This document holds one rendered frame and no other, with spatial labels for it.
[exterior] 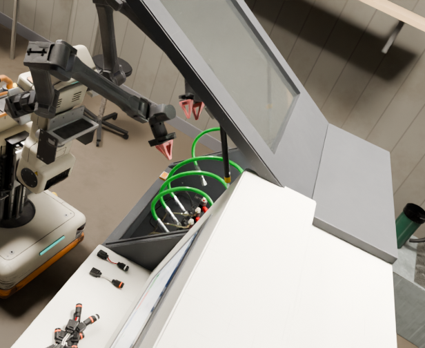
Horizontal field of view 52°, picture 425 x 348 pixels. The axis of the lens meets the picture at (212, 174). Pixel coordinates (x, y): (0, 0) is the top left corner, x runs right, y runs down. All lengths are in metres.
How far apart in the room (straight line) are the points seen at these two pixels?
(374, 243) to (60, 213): 1.90
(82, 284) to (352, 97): 2.75
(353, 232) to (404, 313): 2.18
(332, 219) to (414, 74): 2.42
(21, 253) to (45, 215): 0.31
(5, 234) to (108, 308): 1.22
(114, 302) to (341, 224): 0.76
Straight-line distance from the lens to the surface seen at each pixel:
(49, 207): 2.76
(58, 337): 1.38
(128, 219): 1.81
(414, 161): 3.83
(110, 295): 1.52
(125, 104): 1.62
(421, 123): 3.72
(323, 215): 1.32
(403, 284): 3.32
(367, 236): 1.35
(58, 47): 1.47
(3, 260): 2.48
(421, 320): 3.50
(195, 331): 0.81
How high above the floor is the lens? 2.19
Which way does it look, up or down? 34 degrees down
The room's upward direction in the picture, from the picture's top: 24 degrees clockwise
